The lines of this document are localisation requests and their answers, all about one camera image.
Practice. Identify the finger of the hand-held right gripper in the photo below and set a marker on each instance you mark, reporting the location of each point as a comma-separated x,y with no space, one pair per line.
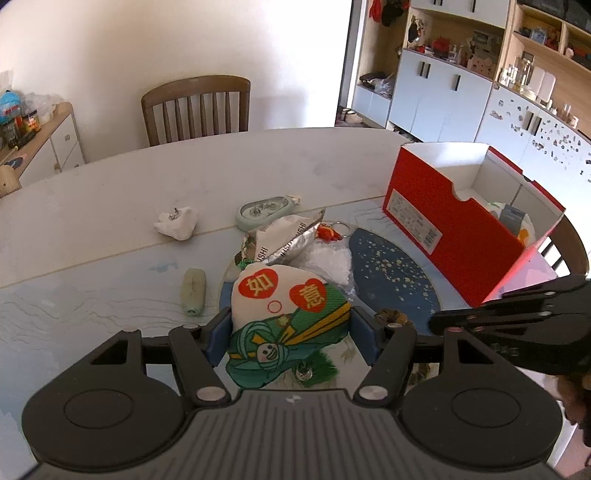
540,290
485,319

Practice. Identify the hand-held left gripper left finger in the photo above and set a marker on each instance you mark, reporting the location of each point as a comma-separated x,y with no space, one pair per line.
218,339

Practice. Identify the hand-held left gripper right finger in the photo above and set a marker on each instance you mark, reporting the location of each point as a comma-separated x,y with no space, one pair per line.
364,337

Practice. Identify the embroidered green white pouch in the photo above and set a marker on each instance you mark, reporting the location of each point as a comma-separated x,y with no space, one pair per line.
281,318

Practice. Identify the red cardboard shoe box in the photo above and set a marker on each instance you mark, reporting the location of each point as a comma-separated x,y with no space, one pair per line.
461,217

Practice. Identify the pale green small bar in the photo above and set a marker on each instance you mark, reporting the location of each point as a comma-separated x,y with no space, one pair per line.
194,290

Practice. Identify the wooden slat-back chair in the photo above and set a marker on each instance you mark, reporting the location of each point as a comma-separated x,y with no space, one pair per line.
196,110
570,244

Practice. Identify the blue speckled round mat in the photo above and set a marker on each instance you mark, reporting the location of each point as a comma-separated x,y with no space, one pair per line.
392,272

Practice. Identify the blue-grey packet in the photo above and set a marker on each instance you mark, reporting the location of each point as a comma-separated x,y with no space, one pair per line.
513,217

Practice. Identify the clear plastic bag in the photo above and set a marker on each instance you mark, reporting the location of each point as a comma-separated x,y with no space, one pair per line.
330,261

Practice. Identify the crumpled silver foil wrapper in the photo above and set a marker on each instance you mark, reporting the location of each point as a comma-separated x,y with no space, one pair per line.
277,240

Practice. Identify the crumpled white tissue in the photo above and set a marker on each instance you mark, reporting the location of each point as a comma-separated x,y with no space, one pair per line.
175,222

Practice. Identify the pale blue patterned table mat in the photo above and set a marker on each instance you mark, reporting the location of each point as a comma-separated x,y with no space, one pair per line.
92,295

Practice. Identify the pale green oval case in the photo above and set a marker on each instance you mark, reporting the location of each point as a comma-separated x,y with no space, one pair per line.
261,210

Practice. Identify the wood and white sideboard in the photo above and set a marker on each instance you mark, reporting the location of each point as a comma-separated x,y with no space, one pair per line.
41,147

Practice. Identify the dark jar with red label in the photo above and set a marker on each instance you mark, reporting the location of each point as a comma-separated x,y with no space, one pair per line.
30,122

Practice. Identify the blue round snack bag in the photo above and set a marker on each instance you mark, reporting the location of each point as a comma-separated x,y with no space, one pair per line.
9,104

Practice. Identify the red hanging ornament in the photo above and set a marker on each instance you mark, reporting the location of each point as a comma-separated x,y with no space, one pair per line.
377,10

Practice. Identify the white and wood wall cabinet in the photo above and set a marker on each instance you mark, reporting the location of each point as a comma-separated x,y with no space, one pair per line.
485,78

